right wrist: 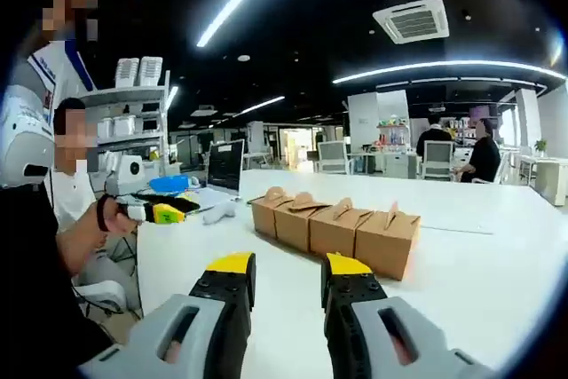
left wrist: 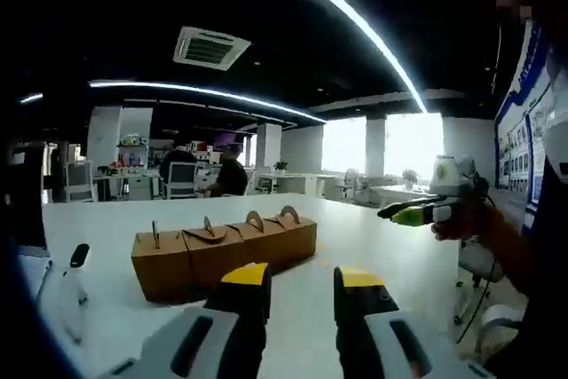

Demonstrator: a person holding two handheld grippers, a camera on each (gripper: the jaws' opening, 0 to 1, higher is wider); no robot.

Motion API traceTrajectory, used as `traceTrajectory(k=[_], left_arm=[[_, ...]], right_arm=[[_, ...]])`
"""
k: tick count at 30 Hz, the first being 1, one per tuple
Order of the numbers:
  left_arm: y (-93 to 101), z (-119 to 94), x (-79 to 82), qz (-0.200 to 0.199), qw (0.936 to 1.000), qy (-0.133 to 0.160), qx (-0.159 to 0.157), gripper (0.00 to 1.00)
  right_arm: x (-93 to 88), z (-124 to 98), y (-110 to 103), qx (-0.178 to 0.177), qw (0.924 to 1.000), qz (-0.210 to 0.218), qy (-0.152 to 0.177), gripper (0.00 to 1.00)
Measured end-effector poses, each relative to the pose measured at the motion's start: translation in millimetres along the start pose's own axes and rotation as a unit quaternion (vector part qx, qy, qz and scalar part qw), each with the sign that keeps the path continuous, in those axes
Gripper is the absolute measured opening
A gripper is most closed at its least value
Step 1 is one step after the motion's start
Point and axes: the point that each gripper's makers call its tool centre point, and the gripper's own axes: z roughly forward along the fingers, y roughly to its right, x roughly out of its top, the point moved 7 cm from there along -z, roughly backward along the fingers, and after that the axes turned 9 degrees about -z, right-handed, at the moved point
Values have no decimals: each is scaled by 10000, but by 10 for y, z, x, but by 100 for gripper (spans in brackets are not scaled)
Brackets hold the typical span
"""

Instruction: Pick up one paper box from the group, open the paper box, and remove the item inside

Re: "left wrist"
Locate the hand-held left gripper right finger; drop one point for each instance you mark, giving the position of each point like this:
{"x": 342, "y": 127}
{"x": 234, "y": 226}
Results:
{"x": 377, "y": 343}

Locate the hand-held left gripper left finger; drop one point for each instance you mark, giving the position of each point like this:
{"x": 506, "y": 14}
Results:
{"x": 222, "y": 334}

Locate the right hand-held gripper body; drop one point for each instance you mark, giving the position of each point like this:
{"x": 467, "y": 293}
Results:
{"x": 452, "y": 175}

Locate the brown paper box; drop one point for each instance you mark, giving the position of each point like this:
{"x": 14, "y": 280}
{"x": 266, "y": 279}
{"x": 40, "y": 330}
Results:
{"x": 297, "y": 232}
{"x": 262, "y": 241}
{"x": 213, "y": 255}
{"x": 160, "y": 268}

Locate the person's right hand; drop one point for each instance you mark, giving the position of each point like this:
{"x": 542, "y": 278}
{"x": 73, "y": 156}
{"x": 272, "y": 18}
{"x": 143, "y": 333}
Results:
{"x": 475, "y": 226}

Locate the white swivel chair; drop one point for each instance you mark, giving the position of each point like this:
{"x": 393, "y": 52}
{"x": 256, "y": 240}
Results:
{"x": 477, "y": 259}

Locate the small potted plant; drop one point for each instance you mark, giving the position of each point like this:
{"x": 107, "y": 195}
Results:
{"x": 281, "y": 167}

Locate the white device with black top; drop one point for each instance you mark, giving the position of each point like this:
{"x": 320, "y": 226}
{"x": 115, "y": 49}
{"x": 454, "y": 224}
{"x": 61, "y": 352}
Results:
{"x": 71, "y": 294}

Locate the white mesh office chair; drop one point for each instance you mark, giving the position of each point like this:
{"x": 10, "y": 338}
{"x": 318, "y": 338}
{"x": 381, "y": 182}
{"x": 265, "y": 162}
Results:
{"x": 182, "y": 181}

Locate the long ceiling light strip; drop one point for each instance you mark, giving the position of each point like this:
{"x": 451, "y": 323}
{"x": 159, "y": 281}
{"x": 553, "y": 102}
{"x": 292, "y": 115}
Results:
{"x": 364, "y": 26}

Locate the shelf with colourful items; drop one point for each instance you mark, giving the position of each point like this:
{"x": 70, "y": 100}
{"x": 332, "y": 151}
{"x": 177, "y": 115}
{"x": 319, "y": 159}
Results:
{"x": 131, "y": 157}

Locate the medium ceiling light strip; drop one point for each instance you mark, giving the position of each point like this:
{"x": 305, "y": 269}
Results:
{"x": 208, "y": 92}

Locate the white ceiling air vent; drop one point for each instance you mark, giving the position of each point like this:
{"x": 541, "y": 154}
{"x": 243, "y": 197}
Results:
{"x": 208, "y": 48}

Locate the short ceiling light strip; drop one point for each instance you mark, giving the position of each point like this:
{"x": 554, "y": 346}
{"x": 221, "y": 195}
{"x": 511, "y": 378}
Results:
{"x": 30, "y": 98}

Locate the wall poster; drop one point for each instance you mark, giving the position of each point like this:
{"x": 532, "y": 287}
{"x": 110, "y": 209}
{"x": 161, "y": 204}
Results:
{"x": 519, "y": 144}

